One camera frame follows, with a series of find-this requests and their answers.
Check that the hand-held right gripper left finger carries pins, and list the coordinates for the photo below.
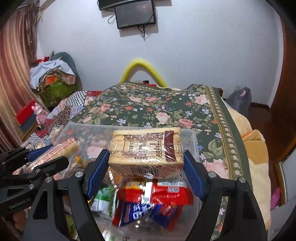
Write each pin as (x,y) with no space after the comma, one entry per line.
(97,173)

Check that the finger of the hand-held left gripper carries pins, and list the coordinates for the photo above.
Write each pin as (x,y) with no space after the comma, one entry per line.
(39,151)
(50,165)

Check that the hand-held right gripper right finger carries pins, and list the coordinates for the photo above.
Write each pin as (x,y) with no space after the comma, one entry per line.
(194,178)

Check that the long clear cracker packet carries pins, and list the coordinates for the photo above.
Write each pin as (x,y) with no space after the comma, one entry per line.
(57,148)

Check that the green snack packet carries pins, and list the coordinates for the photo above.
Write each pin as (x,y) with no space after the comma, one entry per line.
(103,199)

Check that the red snack bag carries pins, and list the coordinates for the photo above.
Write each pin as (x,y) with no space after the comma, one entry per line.
(166,190)

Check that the clear plastic container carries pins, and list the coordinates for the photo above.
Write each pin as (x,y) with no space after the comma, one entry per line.
(97,132)

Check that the tan biscuit packet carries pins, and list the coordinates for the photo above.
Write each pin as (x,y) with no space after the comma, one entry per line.
(143,148)

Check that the blue snack packet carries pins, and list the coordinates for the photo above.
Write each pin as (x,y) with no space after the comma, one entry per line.
(138,213)

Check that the orange cracker packet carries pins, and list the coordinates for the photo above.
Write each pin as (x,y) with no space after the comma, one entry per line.
(79,162)

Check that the grey box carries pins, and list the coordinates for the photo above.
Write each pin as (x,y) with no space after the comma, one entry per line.
(30,124)

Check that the pink toy rabbit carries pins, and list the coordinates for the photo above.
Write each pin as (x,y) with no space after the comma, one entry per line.
(41,113)

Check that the red box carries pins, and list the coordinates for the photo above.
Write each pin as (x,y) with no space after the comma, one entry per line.
(25,113)

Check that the green patterned bag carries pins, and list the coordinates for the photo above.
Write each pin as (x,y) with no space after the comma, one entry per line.
(57,92)

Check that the yellow blanket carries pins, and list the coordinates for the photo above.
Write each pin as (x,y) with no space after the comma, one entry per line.
(249,150)

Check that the patchwork quilt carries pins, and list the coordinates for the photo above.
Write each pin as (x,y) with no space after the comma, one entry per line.
(76,99)

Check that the brown striped curtain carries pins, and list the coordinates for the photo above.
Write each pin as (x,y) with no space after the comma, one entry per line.
(13,81)

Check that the pile of clothes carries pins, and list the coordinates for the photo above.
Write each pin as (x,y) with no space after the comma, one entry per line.
(48,69)

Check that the pink slipper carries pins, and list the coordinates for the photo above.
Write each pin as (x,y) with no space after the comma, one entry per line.
(275,198)

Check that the grey bag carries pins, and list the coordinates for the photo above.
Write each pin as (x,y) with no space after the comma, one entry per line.
(240,99)

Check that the red artificial flowers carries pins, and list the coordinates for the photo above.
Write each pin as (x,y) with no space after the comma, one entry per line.
(42,59)

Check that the grey green chair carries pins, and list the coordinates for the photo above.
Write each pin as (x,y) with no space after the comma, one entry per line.
(67,59)

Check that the yellow foam tube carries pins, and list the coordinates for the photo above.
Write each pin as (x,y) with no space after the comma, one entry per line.
(138,62)

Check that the wooden door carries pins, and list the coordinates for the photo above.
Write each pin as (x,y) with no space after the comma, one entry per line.
(284,92)

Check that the small black monitor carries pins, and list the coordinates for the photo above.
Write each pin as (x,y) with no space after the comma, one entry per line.
(135,14)

